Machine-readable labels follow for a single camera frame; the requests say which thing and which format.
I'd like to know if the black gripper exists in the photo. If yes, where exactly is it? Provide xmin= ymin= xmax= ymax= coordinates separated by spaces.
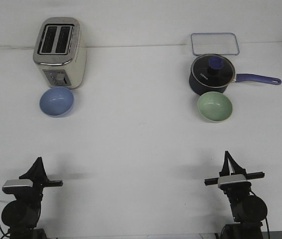
xmin=204 ymin=151 xmax=265 ymax=197
xmin=14 ymin=157 xmax=63 ymax=202

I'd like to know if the green bowl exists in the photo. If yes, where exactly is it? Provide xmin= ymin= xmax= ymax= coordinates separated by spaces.
xmin=197 ymin=92 xmax=233 ymax=122

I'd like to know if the blue bowl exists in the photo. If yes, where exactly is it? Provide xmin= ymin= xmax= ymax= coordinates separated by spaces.
xmin=39 ymin=87 xmax=75 ymax=118

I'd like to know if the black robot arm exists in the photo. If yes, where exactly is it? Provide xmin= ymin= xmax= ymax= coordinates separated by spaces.
xmin=1 ymin=157 xmax=63 ymax=239
xmin=204 ymin=151 xmax=268 ymax=239

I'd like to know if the dark blue saucepan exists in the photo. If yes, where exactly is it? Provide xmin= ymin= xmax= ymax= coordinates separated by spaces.
xmin=188 ymin=54 xmax=282 ymax=96

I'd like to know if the glass pot lid blue knob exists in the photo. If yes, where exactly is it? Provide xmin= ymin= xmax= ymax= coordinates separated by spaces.
xmin=191 ymin=54 xmax=235 ymax=88

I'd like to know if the cream two-slot toaster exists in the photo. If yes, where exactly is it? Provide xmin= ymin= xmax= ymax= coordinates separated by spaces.
xmin=33 ymin=17 xmax=87 ymax=89

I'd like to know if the clear container lid blue rim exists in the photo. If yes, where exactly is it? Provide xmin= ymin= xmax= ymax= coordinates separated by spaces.
xmin=190 ymin=32 xmax=240 ymax=56

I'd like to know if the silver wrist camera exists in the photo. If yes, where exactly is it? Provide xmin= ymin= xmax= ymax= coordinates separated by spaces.
xmin=2 ymin=179 xmax=33 ymax=194
xmin=217 ymin=174 xmax=247 ymax=189

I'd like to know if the white toaster power cord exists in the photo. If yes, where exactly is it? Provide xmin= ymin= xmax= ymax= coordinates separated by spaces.
xmin=0 ymin=43 xmax=36 ymax=50

